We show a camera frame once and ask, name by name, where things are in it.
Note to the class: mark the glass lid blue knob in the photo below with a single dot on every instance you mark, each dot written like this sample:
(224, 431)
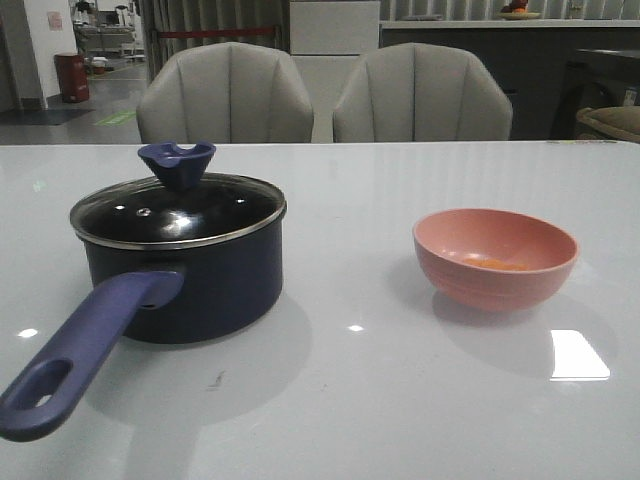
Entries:
(180, 206)

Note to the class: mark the orange ham slices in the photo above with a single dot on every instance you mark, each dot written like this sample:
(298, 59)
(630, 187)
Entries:
(495, 264)

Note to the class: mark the pink bowl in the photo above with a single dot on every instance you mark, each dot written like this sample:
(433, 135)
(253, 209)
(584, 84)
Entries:
(443, 239)

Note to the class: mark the right grey upholstered chair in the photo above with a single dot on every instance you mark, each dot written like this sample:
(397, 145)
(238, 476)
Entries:
(416, 92)

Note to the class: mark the grey upholstered chair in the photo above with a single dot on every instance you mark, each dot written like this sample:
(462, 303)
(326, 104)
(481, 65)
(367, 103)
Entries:
(227, 93)
(416, 92)

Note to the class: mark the left grey upholstered chair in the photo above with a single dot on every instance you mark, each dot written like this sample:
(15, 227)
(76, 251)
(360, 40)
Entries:
(227, 93)

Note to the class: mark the white cabinet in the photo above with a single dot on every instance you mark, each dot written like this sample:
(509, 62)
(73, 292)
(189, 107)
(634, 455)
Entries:
(326, 38)

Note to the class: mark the dark grey counter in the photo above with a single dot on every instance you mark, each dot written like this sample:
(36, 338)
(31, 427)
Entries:
(526, 57)

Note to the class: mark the fruit plate on counter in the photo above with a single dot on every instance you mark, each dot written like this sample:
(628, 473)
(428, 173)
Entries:
(517, 10)

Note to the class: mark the red trash bin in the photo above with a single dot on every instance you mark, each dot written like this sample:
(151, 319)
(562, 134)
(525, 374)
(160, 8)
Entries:
(72, 77)

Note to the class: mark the dark washing machine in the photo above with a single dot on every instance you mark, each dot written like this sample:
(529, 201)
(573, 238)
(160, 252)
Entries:
(595, 78)

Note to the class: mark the dark blue saucepan purple handle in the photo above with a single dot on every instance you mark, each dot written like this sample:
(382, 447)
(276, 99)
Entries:
(164, 297)

